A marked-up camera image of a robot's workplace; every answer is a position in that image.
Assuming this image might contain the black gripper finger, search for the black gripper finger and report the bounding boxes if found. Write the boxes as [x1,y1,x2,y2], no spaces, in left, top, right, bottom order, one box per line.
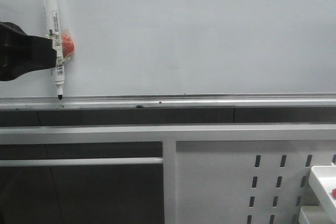
[1,22,56,81]

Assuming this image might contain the red round magnet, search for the red round magnet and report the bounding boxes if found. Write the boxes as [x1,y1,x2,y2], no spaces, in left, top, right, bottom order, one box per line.
[61,29,75,60]

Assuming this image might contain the white whiteboard marker pen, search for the white whiteboard marker pen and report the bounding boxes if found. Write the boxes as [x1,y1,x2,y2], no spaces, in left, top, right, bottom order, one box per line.
[43,0,65,100]

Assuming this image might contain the large whiteboard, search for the large whiteboard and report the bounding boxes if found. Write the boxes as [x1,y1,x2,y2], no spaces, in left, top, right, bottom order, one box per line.
[1,0,335,108]

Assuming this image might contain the white perforated pegboard panel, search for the white perforated pegboard panel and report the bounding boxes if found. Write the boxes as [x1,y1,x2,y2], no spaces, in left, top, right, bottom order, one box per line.
[176,140,335,223]

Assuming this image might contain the white plastic tray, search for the white plastic tray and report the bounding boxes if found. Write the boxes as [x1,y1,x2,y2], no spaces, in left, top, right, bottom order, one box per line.
[299,206,332,224]
[309,165,335,223]

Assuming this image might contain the lower white plastic tray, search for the lower white plastic tray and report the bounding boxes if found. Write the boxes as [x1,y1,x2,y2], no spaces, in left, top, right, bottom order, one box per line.
[299,206,332,224]

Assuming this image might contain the small red object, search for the small red object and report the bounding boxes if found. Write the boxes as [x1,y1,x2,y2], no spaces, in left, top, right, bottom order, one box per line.
[332,189,336,199]

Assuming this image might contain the white metal rack frame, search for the white metal rack frame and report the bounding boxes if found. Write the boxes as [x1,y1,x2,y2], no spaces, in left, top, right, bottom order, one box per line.
[1,124,335,223]

